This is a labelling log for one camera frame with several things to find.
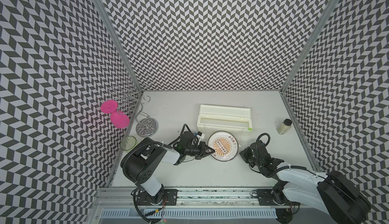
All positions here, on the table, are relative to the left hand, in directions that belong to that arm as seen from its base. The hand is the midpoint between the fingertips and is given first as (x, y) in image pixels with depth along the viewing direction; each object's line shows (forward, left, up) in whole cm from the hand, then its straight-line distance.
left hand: (214, 153), depth 82 cm
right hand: (+2, -14, -6) cm, 16 cm away
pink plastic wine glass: (+11, +49, +18) cm, 54 cm away
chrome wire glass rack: (+45, +60, -5) cm, 75 cm away
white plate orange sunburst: (+4, -6, +1) cm, 8 cm away
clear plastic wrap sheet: (+5, -6, +1) cm, 8 cm away
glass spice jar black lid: (+14, -42, +3) cm, 44 cm away
